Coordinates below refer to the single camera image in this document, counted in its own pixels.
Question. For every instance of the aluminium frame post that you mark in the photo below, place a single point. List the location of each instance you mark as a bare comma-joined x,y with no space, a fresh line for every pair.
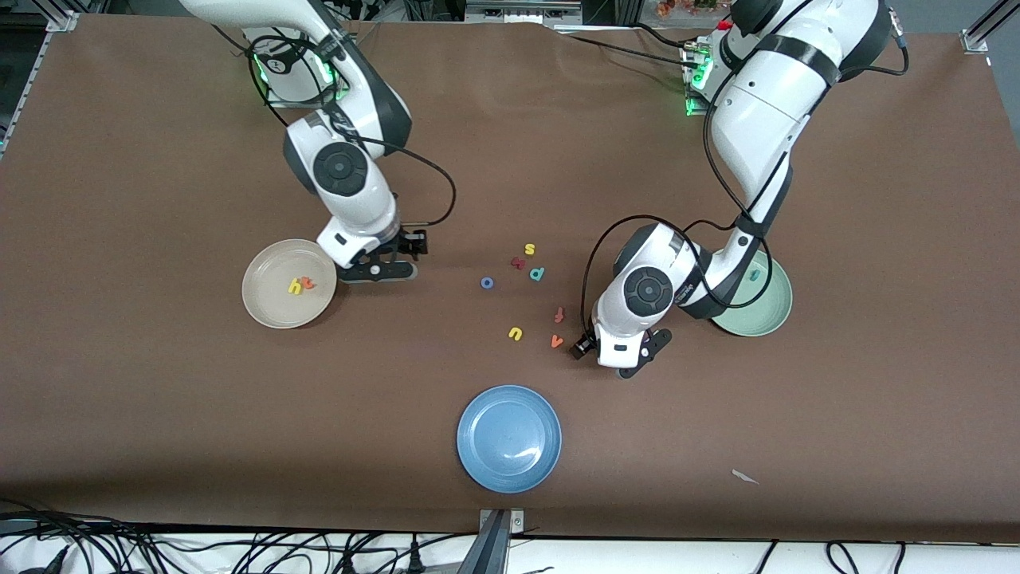
976,40

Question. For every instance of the beige brown plate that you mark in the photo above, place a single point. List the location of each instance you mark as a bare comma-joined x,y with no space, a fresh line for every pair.
271,307

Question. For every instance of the pale green plate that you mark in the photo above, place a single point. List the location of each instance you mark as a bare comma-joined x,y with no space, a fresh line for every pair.
765,311

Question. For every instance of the orange flower decoration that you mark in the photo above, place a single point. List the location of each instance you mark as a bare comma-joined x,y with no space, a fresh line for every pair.
677,8

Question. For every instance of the yellow foam letter h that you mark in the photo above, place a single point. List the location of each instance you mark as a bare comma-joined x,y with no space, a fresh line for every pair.
293,287

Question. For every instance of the brown paper table cover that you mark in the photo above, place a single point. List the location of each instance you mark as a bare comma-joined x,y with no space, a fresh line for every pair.
159,399

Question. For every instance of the white paper scrap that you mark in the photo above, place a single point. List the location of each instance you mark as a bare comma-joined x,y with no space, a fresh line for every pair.
743,476

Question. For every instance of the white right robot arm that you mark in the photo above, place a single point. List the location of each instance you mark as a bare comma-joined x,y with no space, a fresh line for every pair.
355,207

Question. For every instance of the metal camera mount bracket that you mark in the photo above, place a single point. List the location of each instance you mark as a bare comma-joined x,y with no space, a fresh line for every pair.
490,550

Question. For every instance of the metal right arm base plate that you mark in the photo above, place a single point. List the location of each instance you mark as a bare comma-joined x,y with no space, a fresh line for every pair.
307,104

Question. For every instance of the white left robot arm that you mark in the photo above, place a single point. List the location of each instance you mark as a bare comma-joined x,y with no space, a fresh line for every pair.
765,119

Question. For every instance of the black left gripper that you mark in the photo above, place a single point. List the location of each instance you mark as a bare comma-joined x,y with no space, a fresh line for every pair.
584,344

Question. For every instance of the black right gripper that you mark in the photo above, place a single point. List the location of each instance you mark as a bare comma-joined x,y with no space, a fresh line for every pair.
408,243

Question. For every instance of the blue plate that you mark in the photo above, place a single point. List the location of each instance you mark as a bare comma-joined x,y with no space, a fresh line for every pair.
508,438

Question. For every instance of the grey metal box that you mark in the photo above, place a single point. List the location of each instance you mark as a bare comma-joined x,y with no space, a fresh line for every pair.
518,12

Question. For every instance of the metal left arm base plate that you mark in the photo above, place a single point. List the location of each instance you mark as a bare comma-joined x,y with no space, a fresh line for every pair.
695,110

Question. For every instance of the aluminium frame rail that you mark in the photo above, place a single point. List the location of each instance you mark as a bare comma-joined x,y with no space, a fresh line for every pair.
62,20

